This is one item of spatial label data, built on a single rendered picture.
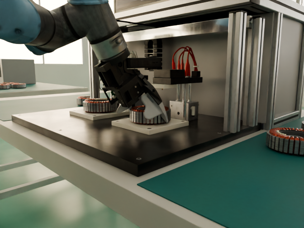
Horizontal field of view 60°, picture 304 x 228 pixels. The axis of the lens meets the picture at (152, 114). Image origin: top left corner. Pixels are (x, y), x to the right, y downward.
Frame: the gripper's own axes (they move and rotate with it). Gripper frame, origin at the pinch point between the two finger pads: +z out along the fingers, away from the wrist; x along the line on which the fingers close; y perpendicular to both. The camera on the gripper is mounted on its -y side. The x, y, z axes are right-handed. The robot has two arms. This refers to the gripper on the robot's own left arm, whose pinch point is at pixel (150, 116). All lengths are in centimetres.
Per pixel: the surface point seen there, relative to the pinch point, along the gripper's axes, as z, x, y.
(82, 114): -2.5, -23.2, 7.4
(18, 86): 16, -188, -22
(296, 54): 9, 21, -50
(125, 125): -2.7, -1.2, 7.3
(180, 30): -15.5, 2.4, -19.7
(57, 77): 105, -472, -163
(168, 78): -6.7, 2.3, -9.0
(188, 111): 5.8, 3.7, -10.6
